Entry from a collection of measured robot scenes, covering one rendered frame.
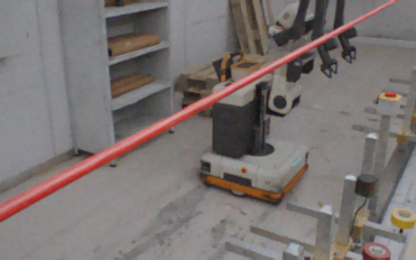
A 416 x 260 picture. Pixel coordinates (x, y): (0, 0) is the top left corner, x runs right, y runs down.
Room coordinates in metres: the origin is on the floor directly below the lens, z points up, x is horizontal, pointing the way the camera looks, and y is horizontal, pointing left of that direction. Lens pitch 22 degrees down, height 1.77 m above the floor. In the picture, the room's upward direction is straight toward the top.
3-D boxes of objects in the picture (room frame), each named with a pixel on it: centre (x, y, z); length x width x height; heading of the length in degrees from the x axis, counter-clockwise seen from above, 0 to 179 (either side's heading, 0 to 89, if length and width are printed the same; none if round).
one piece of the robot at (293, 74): (3.13, -0.63, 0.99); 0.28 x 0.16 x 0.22; 150
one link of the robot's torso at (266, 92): (3.25, -0.55, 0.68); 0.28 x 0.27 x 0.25; 150
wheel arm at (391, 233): (1.46, -0.50, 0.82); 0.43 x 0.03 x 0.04; 60
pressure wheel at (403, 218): (1.36, -0.67, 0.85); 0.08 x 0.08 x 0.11
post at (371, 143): (1.47, -0.56, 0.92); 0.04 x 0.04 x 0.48; 60
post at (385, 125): (1.70, -0.70, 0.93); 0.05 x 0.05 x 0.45; 60
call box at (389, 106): (1.70, -0.70, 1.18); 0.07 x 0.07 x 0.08; 60
